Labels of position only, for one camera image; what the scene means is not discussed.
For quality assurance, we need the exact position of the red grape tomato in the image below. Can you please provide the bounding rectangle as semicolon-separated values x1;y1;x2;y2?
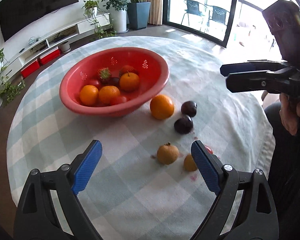
108;77;120;87
205;145;213;154

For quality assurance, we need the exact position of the brown kiwi fruit front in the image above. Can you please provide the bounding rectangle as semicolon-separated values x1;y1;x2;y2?
184;154;198;172

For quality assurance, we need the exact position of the brown kiwi fruit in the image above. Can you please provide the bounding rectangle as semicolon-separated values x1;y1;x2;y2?
184;154;198;172
157;142;179;165

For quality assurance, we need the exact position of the brown kiwi fruit back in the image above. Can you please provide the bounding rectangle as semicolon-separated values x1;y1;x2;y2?
157;142;179;165

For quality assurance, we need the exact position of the dark plum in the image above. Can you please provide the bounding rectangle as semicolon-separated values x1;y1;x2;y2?
174;115;194;134
180;101;197;118

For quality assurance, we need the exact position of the large orange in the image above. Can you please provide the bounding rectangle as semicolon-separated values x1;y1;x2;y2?
150;94;174;120

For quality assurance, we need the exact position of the small mandarin orange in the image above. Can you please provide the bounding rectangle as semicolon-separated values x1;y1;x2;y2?
79;85;99;106

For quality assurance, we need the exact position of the red tomato with stem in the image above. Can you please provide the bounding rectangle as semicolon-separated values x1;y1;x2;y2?
87;79;102;90

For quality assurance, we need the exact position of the mandarin orange with stem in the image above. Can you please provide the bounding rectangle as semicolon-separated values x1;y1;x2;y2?
119;72;140;92

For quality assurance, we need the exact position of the right human hand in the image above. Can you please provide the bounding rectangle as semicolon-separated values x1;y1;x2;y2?
280;94;300;135

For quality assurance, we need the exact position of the black balcony chair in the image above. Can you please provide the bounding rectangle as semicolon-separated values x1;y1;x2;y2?
205;5;230;40
181;0;209;24

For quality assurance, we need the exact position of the checkered green white tablecloth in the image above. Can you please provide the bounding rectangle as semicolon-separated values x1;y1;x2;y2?
7;36;275;239

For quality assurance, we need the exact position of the red plastic colander bowl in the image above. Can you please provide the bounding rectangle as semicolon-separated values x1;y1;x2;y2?
59;47;170;117

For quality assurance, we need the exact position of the trailing plant on console left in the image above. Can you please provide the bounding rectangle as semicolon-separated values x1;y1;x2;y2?
0;48;25;105

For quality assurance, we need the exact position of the trailing plant on console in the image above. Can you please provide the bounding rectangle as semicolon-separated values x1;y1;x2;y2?
82;0;117;40
0;48;25;105

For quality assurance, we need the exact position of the red storage box left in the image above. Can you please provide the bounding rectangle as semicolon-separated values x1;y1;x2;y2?
20;60;40;79

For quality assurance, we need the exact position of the red storage box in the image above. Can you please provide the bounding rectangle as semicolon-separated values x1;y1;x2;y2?
20;60;40;79
39;47;61;66

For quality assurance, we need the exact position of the red storage box right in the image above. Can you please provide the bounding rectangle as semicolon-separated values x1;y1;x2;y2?
39;47;61;66

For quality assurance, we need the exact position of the beige curtain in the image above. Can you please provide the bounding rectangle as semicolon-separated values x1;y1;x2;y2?
147;0;164;25

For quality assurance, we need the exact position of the tall plant blue pot right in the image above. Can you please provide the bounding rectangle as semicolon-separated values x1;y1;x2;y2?
127;0;151;30

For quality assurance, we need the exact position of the small grey floor pot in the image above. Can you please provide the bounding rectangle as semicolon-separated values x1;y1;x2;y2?
58;41;71;53

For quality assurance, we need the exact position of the plant in white pot right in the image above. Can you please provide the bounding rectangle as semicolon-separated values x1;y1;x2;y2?
102;0;128;34

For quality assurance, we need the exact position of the trailing plant on console right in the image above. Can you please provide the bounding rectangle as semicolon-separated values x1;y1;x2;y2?
82;0;117;40

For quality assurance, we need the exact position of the white tv console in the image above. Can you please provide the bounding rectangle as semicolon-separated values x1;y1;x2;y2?
0;12;111;81

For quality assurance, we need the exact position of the wall mounted black television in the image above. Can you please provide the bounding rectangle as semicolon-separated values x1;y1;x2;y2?
0;0;78;41

